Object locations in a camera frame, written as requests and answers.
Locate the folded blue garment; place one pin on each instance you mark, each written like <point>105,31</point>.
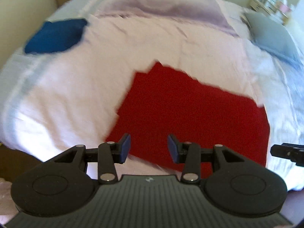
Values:
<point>57,36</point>

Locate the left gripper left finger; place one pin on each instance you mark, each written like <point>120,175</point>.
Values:
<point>109,154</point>

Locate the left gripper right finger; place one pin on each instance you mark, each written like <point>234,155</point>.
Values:
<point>189,154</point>

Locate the lilac blanket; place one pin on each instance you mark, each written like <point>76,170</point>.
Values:
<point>207,12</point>

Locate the white bed duvet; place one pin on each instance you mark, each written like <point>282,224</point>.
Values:
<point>54,101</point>

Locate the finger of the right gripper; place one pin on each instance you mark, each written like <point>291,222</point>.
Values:
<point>292,152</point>

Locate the light blue cushion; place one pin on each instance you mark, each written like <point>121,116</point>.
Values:
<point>272,37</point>

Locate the red knit sweater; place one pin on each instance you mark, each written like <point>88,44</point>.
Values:
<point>166,101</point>

